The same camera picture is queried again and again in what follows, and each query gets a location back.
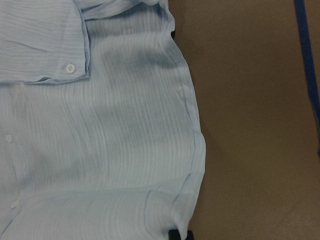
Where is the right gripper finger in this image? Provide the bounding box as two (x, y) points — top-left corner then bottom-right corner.
(168, 229), (193, 240)

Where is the light blue button shirt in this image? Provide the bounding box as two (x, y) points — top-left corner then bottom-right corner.
(0, 0), (206, 240)

